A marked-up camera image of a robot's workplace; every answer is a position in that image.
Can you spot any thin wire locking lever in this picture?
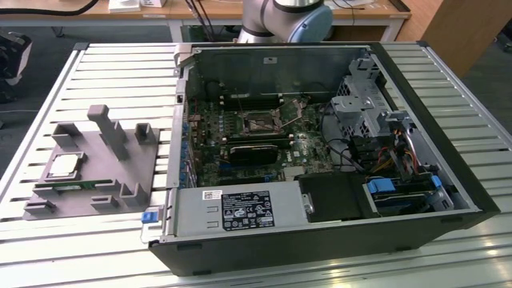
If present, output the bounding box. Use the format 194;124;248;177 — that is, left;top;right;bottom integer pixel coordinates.
279;112;304;130
235;88;246;117

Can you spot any silver CPU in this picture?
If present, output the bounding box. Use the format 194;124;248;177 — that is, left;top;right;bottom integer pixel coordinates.
47;154;82;176

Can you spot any CPU socket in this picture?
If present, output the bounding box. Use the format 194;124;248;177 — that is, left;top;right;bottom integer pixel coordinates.
238;110;282;134

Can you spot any black RAM stick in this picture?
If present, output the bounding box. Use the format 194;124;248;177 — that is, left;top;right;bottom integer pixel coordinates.
228;134;290;141
223;93;282;103
226;139;291;148

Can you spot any black graphics card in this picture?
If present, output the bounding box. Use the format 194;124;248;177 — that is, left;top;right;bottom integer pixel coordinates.
227;145;279;165

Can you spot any green motherboard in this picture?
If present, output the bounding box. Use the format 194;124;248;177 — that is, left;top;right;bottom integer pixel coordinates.
186;95;338;187

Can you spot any silver chipset heatsink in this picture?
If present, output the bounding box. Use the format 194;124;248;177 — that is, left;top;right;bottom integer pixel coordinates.
283;167;307;181

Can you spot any black plastic drive cover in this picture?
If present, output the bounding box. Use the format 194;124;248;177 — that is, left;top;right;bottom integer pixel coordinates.
298;172;379;223

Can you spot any grey power supply unit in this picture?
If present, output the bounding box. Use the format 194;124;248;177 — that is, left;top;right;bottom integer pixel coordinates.
159;182;311;241

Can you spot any silver metal drive cage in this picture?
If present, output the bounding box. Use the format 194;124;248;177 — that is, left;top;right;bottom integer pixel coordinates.
330;58;419;142

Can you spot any blue disk carrier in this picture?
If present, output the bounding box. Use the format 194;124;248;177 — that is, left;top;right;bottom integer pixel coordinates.
366;178;398;196

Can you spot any black open PC case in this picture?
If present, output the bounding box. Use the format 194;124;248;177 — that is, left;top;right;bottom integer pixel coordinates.
147;41;502;277

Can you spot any grey parts rack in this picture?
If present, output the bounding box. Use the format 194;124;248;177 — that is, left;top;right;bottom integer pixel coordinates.
23;104;162;221

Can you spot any green RAM stick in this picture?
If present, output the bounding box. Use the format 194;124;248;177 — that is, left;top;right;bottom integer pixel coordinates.
35;179;112;191

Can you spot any wooden desk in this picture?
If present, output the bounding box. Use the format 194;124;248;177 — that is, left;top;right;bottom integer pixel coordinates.
0;0;414;43

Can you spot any plain white box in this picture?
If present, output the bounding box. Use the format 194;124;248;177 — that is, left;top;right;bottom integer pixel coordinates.
107;0;142;13

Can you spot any wooden cabinet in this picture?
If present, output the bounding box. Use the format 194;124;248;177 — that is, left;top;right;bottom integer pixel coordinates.
419;0;512;77

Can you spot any silver metal handle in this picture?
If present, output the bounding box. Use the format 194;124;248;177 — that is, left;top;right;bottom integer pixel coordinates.
302;193;318;214

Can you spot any coloured power wire bundle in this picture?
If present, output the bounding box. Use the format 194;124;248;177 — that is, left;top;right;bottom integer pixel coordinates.
370;128;423;176

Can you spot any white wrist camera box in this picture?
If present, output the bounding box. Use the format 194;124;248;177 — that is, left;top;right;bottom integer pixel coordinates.
0;32;34;87

